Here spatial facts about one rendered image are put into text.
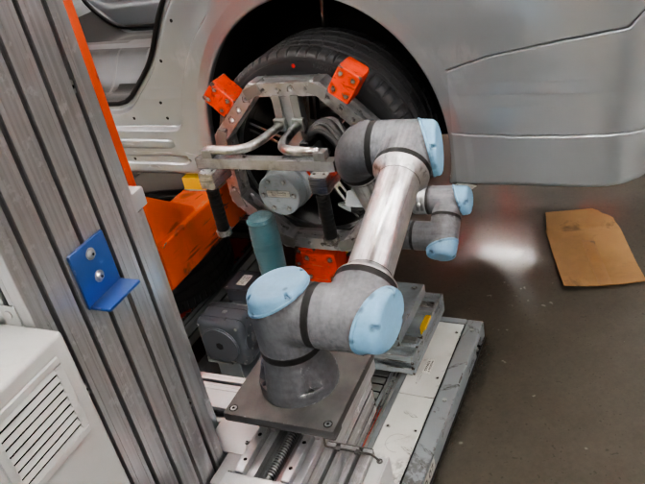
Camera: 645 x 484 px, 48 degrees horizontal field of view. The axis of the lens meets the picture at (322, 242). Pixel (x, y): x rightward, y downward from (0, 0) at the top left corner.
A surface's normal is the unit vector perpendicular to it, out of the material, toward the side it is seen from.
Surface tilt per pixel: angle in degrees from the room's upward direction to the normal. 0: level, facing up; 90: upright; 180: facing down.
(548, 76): 90
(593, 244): 2
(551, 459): 0
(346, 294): 17
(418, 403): 0
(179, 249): 90
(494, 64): 90
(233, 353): 90
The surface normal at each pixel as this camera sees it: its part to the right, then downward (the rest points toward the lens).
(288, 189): -0.40, 0.53
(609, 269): -0.15, -0.86
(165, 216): 0.90, 0.07
